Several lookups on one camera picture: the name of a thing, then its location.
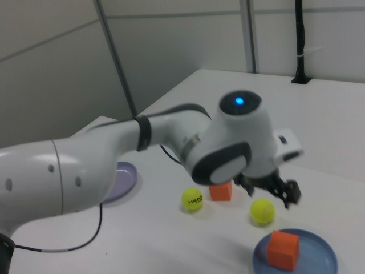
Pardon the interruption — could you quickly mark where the purple plate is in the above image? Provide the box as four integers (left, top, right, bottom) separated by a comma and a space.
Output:
101, 161, 139, 204

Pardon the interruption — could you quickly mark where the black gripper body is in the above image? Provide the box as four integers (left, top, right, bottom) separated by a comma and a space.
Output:
234, 171, 283, 191

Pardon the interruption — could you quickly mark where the plain yellow tennis ball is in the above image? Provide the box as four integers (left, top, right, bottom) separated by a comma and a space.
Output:
250, 198, 276, 226

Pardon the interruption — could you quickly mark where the tennis ball with black print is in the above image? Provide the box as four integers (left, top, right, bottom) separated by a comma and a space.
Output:
181, 187, 204, 212

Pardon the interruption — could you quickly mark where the orange cube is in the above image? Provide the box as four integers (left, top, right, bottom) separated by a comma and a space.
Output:
266, 229, 300, 271
209, 182, 233, 202

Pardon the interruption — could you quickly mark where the black camera pole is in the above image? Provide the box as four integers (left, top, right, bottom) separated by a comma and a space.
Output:
290, 0, 312, 85

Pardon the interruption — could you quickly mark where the blue plate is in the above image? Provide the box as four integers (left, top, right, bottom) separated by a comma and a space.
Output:
252, 228, 339, 274

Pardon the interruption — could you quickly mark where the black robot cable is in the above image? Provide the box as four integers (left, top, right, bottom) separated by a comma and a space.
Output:
13, 144, 183, 253

